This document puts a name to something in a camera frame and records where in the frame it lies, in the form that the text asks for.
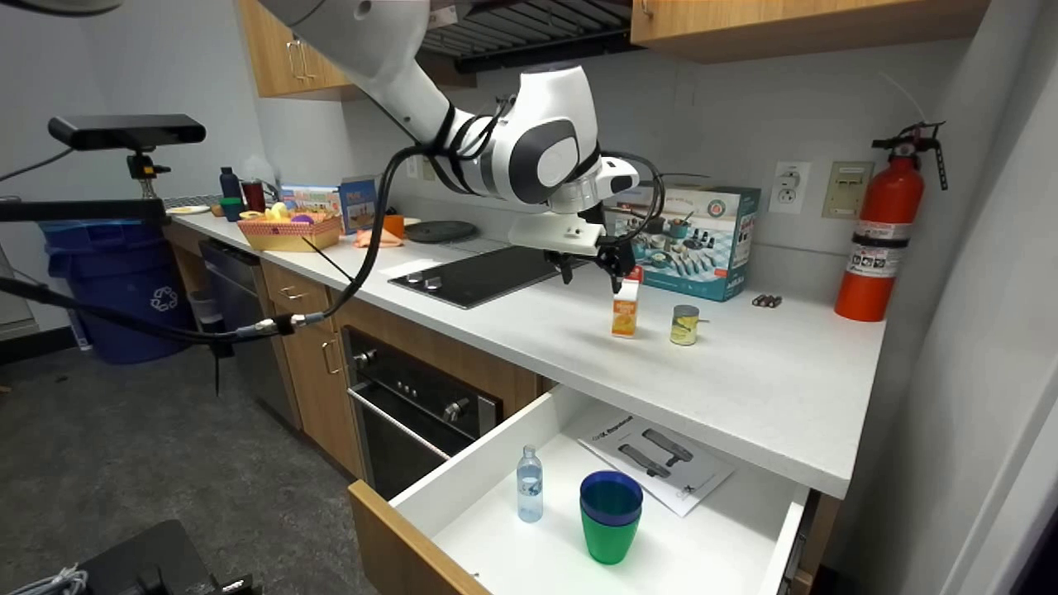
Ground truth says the black round pan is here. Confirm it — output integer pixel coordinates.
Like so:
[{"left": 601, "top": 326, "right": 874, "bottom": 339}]
[{"left": 404, "top": 219, "right": 485, "bottom": 249}]

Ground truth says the dark range hood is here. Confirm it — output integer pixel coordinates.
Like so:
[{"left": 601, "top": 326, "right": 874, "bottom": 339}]
[{"left": 420, "top": 0, "right": 638, "bottom": 77}]

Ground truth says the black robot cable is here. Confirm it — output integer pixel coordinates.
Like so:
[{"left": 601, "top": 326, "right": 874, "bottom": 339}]
[{"left": 286, "top": 101, "right": 512, "bottom": 336}]

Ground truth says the yellow green food can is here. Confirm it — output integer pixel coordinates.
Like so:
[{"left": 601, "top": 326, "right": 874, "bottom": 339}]
[{"left": 669, "top": 300, "right": 705, "bottom": 349}]

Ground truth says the orange juice carton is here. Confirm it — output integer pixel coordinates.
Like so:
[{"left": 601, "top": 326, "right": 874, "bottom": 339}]
[{"left": 607, "top": 266, "right": 645, "bottom": 339}]

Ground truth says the wooden cabinet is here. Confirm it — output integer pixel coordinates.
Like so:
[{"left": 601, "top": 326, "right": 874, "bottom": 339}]
[
  {"left": 233, "top": 0, "right": 359, "bottom": 106},
  {"left": 161, "top": 225, "right": 547, "bottom": 483},
  {"left": 628, "top": 0, "right": 993, "bottom": 62}
]

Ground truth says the cookware set cardboard box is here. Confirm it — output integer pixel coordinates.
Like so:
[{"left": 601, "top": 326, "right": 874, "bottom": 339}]
[{"left": 601, "top": 179, "right": 764, "bottom": 303}]

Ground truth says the beige wall switch plate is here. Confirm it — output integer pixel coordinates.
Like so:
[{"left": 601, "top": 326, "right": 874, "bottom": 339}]
[{"left": 820, "top": 158, "right": 875, "bottom": 220}]

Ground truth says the black glass cooktop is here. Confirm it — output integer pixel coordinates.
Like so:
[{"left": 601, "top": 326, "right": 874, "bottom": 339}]
[{"left": 385, "top": 242, "right": 565, "bottom": 311}]

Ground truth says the white drawer with wood front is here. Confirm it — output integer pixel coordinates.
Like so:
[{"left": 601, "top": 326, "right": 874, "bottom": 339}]
[{"left": 348, "top": 385, "right": 810, "bottom": 595}]

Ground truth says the dark blue bottle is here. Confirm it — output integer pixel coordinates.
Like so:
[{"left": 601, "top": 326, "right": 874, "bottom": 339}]
[{"left": 216, "top": 161, "right": 244, "bottom": 225}]

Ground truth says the red fire extinguisher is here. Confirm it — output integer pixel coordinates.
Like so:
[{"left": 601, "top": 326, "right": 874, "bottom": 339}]
[{"left": 834, "top": 118, "right": 951, "bottom": 326}]

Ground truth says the orange tray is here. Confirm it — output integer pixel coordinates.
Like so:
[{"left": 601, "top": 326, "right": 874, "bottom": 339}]
[{"left": 233, "top": 207, "right": 348, "bottom": 254}]

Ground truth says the blue plastic cup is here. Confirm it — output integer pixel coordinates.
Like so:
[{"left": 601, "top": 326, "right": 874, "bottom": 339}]
[{"left": 575, "top": 471, "right": 648, "bottom": 530}]

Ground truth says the green plastic cup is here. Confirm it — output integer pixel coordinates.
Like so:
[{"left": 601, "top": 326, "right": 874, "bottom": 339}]
[{"left": 582, "top": 514, "right": 645, "bottom": 568}]

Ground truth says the built-in black oven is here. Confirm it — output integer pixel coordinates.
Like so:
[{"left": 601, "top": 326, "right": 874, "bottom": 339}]
[{"left": 341, "top": 326, "right": 507, "bottom": 504}]

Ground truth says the wooden lower cabinet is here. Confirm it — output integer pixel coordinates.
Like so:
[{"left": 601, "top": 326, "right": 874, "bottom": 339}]
[{"left": 161, "top": 225, "right": 547, "bottom": 483}]

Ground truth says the blue recycling bin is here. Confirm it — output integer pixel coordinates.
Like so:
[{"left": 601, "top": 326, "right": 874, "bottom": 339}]
[{"left": 38, "top": 214, "right": 197, "bottom": 370}]

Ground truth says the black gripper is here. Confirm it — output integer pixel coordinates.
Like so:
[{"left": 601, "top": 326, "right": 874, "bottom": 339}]
[{"left": 591, "top": 225, "right": 648, "bottom": 298}]

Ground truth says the black equipment cart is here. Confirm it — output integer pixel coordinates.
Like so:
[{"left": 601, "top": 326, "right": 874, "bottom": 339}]
[{"left": 0, "top": 515, "right": 263, "bottom": 595}]

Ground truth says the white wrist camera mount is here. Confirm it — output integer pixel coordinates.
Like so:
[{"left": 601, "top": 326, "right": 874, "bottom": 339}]
[{"left": 507, "top": 207, "right": 610, "bottom": 260}]

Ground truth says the thin black pole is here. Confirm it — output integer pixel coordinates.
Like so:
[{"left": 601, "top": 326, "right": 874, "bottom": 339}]
[{"left": 0, "top": 272, "right": 304, "bottom": 346}]

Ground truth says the steel dishwasher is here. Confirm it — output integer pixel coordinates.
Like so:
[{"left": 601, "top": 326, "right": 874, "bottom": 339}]
[{"left": 196, "top": 237, "right": 304, "bottom": 431}]

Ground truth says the small clear water bottle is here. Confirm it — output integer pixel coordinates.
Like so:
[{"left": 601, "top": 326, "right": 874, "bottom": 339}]
[{"left": 512, "top": 443, "right": 547, "bottom": 527}]

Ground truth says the white wall outlet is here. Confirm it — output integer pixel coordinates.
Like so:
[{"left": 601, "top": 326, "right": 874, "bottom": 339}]
[{"left": 766, "top": 158, "right": 813, "bottom": 214}]

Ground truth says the black stereo camera bar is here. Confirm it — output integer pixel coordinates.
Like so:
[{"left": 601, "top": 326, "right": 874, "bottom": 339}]
[{"left": 43, "top": 108, "right": 212, "bottom": 157}]

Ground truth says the wooden upper cabinet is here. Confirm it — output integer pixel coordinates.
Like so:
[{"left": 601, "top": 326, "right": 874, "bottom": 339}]
[
  {"left": 233, "top": 0, "right": 359, "bottom": 106},
  {"left": 628, "top": 0, "right": 993, "bottom": 62}
]

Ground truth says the white printed instruction sheet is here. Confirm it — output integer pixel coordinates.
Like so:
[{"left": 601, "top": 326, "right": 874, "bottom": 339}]
[{"left": 568, "top": 407, "right": 738, "bottom": 520}]

